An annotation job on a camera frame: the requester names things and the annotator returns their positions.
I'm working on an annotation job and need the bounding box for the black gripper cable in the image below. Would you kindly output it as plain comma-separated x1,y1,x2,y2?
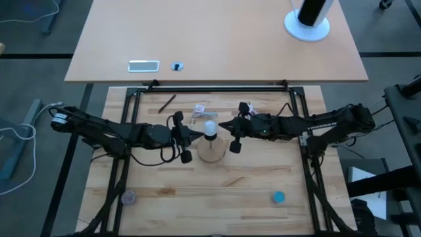
130,114,182,167
278,102,297,118

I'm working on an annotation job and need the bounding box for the black aluminium table frame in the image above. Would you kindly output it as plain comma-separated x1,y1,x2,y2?
75,80,358,237

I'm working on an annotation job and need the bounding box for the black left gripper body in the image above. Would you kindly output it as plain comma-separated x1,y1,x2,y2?
170,111,193,165

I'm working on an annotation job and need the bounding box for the long white floor cable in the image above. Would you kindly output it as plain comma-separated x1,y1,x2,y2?
0,101,65,195

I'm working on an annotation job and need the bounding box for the black pen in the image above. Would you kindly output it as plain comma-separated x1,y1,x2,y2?
157,94,177,114

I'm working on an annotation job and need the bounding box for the black equipment stand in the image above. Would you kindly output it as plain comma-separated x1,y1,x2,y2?
347,74,421,237

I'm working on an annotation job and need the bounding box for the black backpack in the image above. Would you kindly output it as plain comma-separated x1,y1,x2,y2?
350,198,379,236

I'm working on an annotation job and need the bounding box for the clear grey round disc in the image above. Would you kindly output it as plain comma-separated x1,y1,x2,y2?
120,190,137,205

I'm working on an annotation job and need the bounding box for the short white floor cable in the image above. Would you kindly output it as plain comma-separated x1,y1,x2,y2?
0,0,61,24

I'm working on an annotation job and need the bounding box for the round wooden base with socket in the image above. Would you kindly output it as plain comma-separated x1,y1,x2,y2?
196,133,227,163

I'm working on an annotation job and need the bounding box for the white box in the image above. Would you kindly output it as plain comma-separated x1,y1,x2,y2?
347,166,388,221

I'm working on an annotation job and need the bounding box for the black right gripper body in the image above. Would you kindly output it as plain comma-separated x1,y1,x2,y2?
229,102,259,154

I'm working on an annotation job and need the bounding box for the blue grey desk foot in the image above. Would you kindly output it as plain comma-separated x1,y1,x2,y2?
0,98,43,180

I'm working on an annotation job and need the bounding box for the large tan desk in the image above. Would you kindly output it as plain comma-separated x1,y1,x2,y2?
64,0,369,83

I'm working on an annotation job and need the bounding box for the white lightbulb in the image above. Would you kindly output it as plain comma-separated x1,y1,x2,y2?
203,120,218,138

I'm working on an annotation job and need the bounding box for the clear bag with white cable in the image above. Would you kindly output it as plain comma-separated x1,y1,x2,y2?
191,104,218,125

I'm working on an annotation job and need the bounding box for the white stand with black column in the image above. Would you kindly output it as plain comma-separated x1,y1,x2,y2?
284,0,331,43

